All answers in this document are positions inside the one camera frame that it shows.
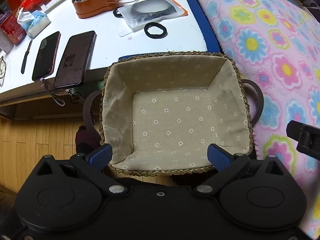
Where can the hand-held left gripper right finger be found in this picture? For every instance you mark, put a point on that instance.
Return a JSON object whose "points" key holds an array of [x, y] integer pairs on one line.
{"points": [[218, 156]]}

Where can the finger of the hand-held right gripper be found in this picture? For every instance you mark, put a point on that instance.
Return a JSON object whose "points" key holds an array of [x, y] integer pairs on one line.
{"points": [[307, 137]]}

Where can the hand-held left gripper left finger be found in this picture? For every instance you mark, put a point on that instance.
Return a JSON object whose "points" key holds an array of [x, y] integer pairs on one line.
{"points": [[100, 155]]}

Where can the woven basket with fabric lining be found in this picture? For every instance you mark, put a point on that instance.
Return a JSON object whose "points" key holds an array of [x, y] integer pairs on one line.
{"points": [[175, 120]]}

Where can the dark maroon clothing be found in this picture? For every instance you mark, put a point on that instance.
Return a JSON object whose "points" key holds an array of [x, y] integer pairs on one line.
{"points": [[86, 137]]}

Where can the black smartphone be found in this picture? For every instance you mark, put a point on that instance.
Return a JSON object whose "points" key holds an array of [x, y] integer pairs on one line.
{"points": [[46, 55], [75, 60]]}

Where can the floral fleece blanket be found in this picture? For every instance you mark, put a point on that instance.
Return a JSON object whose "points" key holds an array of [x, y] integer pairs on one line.
{"points": [[262, 42]]}

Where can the black pen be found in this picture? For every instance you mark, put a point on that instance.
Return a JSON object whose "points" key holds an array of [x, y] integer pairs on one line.
{"points": [[25, 57]]}

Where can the eyeglasses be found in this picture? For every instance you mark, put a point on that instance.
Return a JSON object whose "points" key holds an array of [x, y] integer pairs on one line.
{"points": [[2, 72]]}

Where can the tissue pack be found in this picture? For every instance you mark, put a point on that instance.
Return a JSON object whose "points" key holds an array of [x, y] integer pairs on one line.
{"points": [[35, 23]]}

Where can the orange leather case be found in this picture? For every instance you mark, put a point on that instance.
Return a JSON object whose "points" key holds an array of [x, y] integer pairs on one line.
{"points": [[97, 5]]}

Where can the clear packet of hair bands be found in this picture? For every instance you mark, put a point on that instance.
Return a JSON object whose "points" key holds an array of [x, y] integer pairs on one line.
{"points": [[155, 12]]}

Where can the red tin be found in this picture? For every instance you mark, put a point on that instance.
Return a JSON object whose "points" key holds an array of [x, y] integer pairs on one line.
{"points": [[12, 28]]}

